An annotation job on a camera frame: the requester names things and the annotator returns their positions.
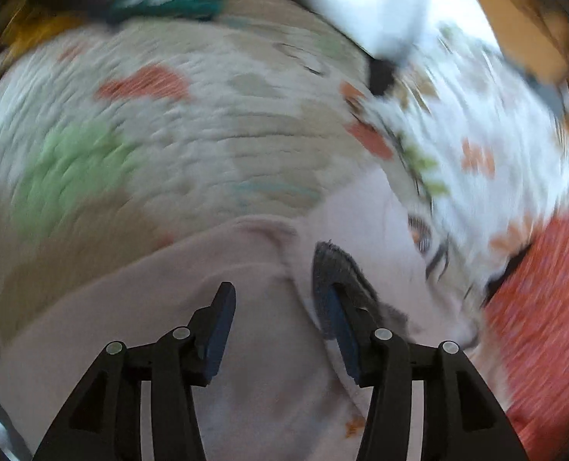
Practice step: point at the heart print quilt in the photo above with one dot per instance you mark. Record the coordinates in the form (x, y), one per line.
(179, 153)

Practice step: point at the white floral pillow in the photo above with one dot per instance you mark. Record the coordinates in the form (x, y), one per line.
(486, 177)

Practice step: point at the red floral blanket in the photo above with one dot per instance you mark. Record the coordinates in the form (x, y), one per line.
(544, 326)

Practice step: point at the dark cloth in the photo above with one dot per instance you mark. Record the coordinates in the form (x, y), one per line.
(381, 77)

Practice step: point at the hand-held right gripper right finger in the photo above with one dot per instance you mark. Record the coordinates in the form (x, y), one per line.
(344, 341)

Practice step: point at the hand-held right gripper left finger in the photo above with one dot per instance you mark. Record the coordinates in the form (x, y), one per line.
(219, 336)

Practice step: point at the white cloth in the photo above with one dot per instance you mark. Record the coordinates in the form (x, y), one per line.
(376, 5)

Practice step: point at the pink fleece garment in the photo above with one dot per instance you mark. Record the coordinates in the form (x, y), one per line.
(265, 384)

